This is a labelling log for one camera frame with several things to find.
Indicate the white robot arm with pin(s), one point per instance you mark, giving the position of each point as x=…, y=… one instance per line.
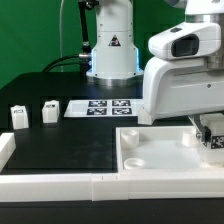
x=114, y=59

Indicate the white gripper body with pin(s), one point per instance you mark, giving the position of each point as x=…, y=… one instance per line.
x=181, y=87

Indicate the white L-shaped obstacle fence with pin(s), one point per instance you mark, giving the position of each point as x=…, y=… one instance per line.
x=133, y=181

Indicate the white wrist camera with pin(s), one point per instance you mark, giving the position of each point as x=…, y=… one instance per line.
x=186, y=40

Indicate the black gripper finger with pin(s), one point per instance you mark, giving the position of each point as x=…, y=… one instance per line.
x=203, y=132

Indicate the white sheet with fiducial tags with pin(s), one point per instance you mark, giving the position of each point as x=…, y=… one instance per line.
x=103, y=108

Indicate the white square tabletop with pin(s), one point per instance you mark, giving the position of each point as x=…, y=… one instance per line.
x=165, y=148

